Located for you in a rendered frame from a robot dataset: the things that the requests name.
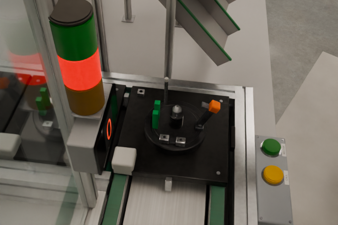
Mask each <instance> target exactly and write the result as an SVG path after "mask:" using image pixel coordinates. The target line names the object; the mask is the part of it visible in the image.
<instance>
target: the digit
mask: <svg viewBox="0 0 338 225"><path fill-rule="evenodd" d="M113 128H114V126H113V117H112V109H111V105H110V108H109V112H108V115H107V118H106V122H105V125H104V135H105V142H106V149H107V151H108V147H109V143H110V140H111V136H112V132H113Z"/></svg>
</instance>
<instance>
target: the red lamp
mask: <svg viewBox="0 0 338 225"><path fill-rule="evenodd" d="M57 57H58V61H59V66H60V70H61V74H62V78H63V82H64V84H65V85H66V86H67V87H68V88H70V89H73V90H87V89H90V88H93V87H94V86H96V85H97V84H98V83H99V82H100V80H101V78H102V72H101V65H100V57H99V50H98V49H97V51H96V52H95V54H94V55H92V56H91V57H89V58H87V59H85V60H81V61H68V60H64V59H62V58H60V57H59V56H57Z"/></svg>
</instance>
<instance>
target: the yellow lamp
mask: <svg viewBox="0 0 338 225"><path fill-rule="evenodd" d="M64 87H65V91H66V95H67V99H68V103H69V107H70V109H71V111H73V112H74V113H75V114H78V115H81V116H89V115H93V114H95V113H97V112H98V111H100V110H101V109H102V108H103V106H104V104H105V95H104V88H103V80H102V78H101V80H100V82H99V83H98V84H97V85H96V86H94V87H93V88H90V89H87V90H73V89H70V88H68V87H67V86H66V85H64Z"/></svg>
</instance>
